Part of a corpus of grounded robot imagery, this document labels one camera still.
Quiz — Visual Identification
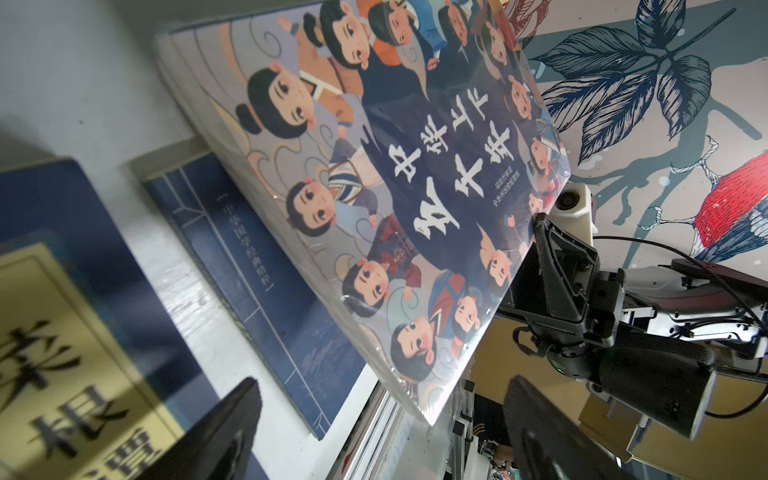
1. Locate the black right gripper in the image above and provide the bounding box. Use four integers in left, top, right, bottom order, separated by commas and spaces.
497, 213, 626, 381

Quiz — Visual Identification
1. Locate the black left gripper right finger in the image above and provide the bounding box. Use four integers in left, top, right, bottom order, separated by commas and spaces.
503, 375, 630, 480

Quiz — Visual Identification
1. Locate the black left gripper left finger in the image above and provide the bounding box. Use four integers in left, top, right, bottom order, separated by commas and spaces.
139, 377, 263, 479

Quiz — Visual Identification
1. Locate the colourful cartoon cover book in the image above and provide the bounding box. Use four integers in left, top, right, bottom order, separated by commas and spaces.
155, 1, 570, 423

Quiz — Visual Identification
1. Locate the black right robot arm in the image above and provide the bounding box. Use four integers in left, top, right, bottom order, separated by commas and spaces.
497, 213, 767, 439

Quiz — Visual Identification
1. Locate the blue book far left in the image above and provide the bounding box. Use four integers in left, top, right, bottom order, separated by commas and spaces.
1, 159, 228, 479

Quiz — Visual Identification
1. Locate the blue book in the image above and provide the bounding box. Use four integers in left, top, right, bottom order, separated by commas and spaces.
130, 138, 364, 439
1, 159, 228, 479

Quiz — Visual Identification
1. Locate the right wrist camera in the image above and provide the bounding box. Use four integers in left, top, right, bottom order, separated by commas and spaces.
548, 182, 598, 246

